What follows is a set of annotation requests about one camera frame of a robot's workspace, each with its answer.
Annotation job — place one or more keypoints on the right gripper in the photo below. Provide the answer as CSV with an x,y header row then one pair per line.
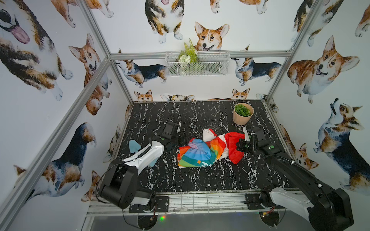
x,y
239,145

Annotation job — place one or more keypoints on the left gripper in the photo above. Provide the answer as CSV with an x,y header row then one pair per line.
x,y
176,135

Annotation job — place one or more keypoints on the rainbow hooded kids jacket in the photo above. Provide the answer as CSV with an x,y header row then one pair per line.
x,y
212,148

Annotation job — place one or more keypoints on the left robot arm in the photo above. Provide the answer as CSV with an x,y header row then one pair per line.
x,y
119,184

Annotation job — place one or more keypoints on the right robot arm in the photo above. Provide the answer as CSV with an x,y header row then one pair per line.
x,y
325,208

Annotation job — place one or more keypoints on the beige pot with green plant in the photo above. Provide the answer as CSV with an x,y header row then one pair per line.
x,y
242,113

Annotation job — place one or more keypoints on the artificial fern with white flower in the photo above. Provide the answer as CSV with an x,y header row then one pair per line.
x,y
189,55

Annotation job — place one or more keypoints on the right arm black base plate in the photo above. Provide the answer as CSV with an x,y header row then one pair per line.
x,y
260,201

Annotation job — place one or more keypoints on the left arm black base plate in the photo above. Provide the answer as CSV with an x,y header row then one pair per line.
x,y
145,205

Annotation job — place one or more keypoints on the aluminium front rail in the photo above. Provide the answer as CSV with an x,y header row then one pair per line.
x,y
187,203

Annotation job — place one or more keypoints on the white wire wall basket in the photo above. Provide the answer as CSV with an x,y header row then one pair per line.
x,y
210,64

